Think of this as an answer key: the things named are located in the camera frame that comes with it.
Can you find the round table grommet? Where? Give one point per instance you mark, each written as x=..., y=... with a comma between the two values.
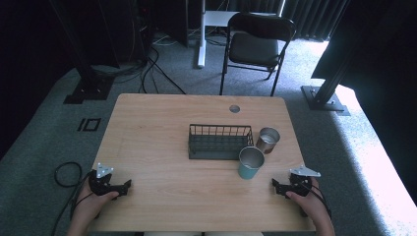
x=234, y=108

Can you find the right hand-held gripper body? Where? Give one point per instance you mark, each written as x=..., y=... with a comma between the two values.
x=300, y=183

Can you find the brown steel cup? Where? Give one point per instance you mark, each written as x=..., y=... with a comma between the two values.
x=267, y=140

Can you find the person's left hand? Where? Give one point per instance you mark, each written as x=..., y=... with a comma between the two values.
x=93, y=205

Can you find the dark equipment cabinet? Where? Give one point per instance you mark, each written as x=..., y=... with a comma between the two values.
x=157, y=26

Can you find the teal steel cup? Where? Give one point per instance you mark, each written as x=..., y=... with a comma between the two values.
x=250, y=164

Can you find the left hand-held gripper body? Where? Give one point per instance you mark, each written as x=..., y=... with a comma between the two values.
x=100, y=182

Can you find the black metal stand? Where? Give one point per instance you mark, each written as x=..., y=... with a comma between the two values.
x=90, y=85
x=324, y=95

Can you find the person's right hand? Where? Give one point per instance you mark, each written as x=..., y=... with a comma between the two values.
x=309, y=206

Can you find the black folding chair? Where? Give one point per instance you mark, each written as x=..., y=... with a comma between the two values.
x=255, y=49

